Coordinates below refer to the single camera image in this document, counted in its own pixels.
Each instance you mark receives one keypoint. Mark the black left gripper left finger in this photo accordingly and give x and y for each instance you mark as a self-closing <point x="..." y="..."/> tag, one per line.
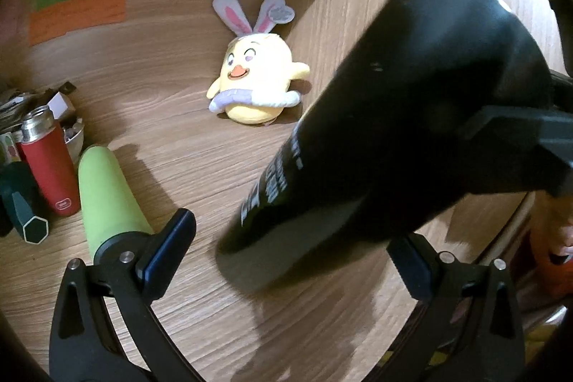
<point x="134" y="269"/>

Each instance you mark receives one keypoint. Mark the pink sticky note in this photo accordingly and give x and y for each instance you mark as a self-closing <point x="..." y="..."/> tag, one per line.
<point x="10" y="14"/>

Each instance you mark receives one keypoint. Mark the dark green hexagonal box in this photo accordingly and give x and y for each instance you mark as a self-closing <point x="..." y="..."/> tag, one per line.
<point x="22" y="206"/>

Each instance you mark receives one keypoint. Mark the orange sticky note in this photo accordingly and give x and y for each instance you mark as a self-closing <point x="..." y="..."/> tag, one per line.
<point x="71" y="15"/>

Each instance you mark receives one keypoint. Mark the small white cardboard box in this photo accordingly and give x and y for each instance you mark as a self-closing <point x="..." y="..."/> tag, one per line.
<point x="61" y="107"/>

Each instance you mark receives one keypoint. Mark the black metal cup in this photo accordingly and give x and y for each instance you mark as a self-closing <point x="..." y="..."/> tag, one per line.
<point x="383" y="147"/>

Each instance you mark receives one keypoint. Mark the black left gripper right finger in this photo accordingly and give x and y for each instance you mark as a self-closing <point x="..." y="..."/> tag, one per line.
<point x="466" y="325"/>

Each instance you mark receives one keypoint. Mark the lime green cylinder bottle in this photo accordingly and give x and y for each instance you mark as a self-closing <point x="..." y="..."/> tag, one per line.
<point x="109" y="207"/>

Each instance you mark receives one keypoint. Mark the yellow chick plush toy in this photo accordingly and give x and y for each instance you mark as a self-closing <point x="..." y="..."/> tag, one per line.
<point x="253" y="86"/>

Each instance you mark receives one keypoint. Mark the red thermos bottle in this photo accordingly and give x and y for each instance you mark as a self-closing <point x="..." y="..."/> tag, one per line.
<point x="43" y="147"/>

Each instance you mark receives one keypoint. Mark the small metal bowl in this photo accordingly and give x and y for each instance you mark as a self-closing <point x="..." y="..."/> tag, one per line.
<point x="74" y="138"/>

